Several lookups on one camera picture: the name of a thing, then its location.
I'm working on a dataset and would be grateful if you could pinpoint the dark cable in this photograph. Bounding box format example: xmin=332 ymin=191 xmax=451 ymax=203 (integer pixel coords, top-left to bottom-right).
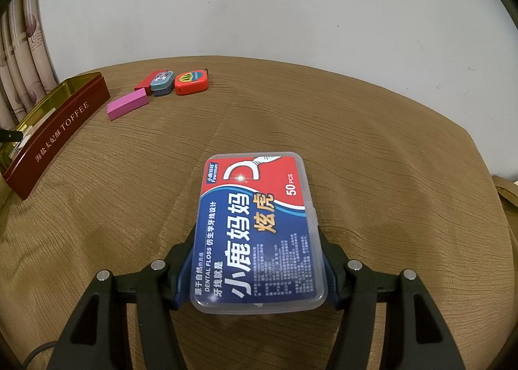
xmin=22 ymin=348 xmax=57 ymax=368

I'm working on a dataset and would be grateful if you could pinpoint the small red box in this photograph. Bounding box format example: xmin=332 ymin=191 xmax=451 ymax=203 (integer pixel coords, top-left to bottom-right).
xmin=133 ymin=70 xmax=160 ymax=91

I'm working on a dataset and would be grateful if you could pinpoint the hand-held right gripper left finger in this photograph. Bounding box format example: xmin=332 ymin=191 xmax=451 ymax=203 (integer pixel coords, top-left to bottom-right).
xmin=51 ymin=232 xmax=196 ymax=370

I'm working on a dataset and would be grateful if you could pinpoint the tan cloth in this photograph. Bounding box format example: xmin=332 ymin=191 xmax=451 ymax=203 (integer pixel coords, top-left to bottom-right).
xmin=491 ymin=175 xmax=518 ymax=211

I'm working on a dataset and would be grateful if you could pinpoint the clear dental floss box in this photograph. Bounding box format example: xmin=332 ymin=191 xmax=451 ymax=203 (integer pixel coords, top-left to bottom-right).
xmin=189 ymin=150 xmax=328 ymax=316

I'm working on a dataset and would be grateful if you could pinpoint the dark red toffee tin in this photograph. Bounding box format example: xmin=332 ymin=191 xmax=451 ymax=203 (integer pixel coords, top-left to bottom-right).
xmin=2 ymin=72 xmax=111 ymax=201

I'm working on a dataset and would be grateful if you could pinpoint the pink block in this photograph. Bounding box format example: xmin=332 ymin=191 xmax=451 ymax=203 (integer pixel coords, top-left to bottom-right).
xmin=107 ymin=89 xmax=149 ymax=121

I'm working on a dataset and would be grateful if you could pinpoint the beige patterned curtain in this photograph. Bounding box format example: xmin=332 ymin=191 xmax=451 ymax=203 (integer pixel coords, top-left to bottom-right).
xmin=0 ymin=0 xmax=61 ymax=132

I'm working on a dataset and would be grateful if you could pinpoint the orange tape measure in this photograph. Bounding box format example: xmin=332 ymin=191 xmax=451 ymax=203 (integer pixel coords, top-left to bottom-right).
xmin=174 ymin=69 xmax=210 ymax=96

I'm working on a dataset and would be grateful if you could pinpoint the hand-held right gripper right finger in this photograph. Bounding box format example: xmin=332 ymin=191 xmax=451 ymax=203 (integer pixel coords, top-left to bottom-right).
xmin=320 ymin=231 xmax=466 ymax=370

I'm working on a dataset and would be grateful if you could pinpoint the blue cartoon dog tin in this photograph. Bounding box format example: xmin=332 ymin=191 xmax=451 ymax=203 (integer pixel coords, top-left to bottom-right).
xmin=150 ymin=69 xmax=176 ymax=97

